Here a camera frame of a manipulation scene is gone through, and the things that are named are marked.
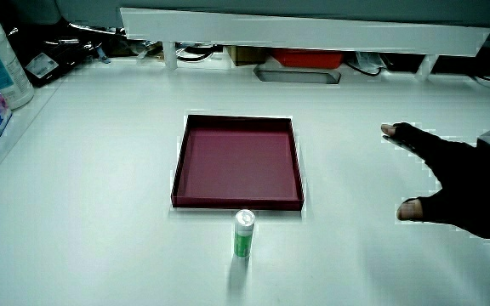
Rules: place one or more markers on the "green white glue stick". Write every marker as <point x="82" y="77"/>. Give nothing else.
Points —
<point x="243" y="238"/>

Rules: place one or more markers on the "black plastic bag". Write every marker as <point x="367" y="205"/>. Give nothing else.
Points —
<point x="49" y="55"/>

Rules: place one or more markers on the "person's right hand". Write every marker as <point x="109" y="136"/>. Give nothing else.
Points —
<point x="470" y="187"/>

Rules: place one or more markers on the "brown cardboard box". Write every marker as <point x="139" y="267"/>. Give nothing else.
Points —
<point x="247" y="55"/>

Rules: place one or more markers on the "maroon square tray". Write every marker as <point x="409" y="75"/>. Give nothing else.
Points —
<point x="238" y="163"/>

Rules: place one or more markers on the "red box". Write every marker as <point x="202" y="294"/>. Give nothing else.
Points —
<point x="309" y="58"/>

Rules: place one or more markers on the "white monitor riser shelf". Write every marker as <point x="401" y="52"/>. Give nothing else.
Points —
<point x="304" y="32"/>

